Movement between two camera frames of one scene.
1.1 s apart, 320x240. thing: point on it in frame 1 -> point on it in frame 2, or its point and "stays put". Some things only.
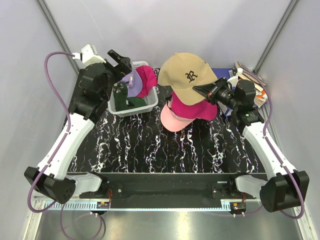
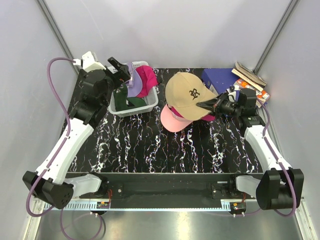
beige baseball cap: [182, 71] -> [184, 91]
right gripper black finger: [207, 90] -> [208, 104]
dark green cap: [121, 100] stays put
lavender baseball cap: [133, 83] stays put
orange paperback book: [261, 97] stays put
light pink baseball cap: [172, 122] stays put
